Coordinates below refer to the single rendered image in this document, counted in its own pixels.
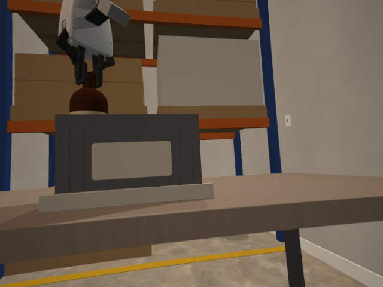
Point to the dark brown glass bottle with tan label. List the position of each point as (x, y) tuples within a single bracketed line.
[(88, 100)]

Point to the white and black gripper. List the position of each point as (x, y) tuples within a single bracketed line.
[(77, 34)]

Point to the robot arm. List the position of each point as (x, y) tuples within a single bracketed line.
[(104, 10)]

